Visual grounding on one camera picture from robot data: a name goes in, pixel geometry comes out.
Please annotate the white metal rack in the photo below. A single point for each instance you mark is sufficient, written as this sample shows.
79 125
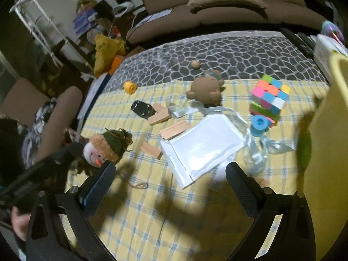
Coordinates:
38 27

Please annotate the multicoloured puzzle cube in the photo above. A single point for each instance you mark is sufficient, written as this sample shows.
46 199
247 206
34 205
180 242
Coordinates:
269 98

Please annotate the white plastic pouch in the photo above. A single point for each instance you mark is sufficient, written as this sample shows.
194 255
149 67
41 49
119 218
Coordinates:
202 144

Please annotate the orange box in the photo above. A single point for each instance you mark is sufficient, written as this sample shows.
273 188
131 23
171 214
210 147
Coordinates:
116 64

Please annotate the brown armchair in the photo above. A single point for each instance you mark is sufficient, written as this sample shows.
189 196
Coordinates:
62 108

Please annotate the black toy car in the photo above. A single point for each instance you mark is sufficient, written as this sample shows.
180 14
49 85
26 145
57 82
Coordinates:
142 109

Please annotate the blue plastic roll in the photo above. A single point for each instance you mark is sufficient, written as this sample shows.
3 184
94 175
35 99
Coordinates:
259 125

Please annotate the small brown ball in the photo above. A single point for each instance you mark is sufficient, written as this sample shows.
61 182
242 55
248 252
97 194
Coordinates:
195 65

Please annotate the stone-pattern desktop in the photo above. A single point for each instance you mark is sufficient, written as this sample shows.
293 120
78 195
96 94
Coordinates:
217 57

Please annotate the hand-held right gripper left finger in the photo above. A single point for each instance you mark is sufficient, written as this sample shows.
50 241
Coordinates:
99 190

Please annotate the yellow plastic bag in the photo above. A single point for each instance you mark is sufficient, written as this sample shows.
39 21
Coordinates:
107 51

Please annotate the patterned dark cloth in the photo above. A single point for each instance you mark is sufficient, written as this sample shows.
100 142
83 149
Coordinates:
35 133

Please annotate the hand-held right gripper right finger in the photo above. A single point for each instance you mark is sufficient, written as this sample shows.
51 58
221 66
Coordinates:
239 190

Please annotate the green blurred object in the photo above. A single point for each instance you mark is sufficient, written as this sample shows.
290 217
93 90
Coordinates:
305 144

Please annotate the yellow checkered cloth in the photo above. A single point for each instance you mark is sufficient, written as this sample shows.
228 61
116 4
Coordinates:
152 223

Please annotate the stack of blue boxes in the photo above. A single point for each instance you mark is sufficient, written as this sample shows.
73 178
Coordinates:
84 20

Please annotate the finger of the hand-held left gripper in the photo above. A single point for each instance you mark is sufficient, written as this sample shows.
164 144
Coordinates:
62 156

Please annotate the orange plastic roll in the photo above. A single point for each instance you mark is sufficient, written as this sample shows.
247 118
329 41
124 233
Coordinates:
130 87

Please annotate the white tissue box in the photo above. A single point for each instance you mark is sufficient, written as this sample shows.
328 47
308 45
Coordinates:
326 51

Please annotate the yellow plastic basin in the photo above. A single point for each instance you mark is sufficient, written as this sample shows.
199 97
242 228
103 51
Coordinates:
330 146

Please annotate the snowman plush doll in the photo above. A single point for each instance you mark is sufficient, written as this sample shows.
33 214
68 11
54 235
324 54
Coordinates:
104 146

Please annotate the papers on sofa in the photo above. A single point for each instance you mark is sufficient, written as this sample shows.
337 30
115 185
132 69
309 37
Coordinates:
157 16

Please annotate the person's left hand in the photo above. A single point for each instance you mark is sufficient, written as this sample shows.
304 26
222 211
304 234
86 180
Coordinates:
20 224

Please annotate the black remote control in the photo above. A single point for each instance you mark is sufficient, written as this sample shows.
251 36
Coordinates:
299 42

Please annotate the long blue white box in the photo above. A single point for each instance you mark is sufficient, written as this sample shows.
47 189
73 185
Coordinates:
93 95

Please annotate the brown flat cushion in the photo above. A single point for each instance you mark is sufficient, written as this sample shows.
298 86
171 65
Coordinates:
228 0

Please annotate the clear shiny ribbon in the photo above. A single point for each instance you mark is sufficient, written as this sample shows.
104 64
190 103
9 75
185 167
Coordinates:
254 152

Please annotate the brown sofa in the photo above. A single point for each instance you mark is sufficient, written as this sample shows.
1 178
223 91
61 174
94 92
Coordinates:
272 13

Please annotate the brown bear plush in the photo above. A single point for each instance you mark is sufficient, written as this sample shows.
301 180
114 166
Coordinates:
205 89

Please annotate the purple round toy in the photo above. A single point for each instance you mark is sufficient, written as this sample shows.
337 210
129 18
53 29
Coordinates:
333 30

